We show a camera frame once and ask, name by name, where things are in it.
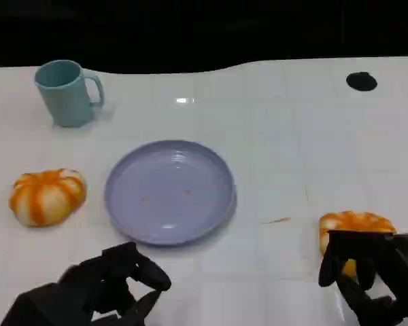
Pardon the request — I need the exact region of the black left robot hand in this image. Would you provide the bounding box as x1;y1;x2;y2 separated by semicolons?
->
0;241;173;326

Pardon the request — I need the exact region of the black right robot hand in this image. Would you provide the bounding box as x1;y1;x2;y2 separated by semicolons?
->
318;230;408;326

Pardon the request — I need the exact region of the orange and white bread roll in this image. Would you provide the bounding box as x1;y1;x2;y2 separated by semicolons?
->
8;168;88;228
318;211;398;278

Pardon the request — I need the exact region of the lilac plate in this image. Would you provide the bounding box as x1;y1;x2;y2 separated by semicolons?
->
104;139;238;247

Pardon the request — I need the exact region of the pale green mug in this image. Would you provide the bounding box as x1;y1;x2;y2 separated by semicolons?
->
33;59;105;128

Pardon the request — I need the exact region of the black round table grommet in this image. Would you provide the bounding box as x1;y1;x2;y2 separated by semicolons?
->
346;71;378;92

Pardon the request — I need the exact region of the black backdrop cloth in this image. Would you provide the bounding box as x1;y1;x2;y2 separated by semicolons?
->
0;0;408;74

